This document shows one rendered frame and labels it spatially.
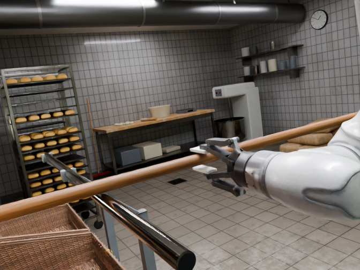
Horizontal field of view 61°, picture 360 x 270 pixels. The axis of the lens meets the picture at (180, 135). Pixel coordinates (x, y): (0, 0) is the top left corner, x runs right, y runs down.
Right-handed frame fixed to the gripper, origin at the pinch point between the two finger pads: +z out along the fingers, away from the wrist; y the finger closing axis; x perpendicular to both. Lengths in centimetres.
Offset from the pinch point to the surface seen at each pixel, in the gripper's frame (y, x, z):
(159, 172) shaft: -0.1, -13.2, -1.2
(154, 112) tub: 16, 201, 458
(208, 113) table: 33, 300, 424
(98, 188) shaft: -0.5, -27.8, -1.2
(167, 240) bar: 1.4, -26.1, -29.1
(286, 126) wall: 85, 450, 369
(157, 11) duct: -120, 150, 291
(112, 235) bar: 50, -6, 85
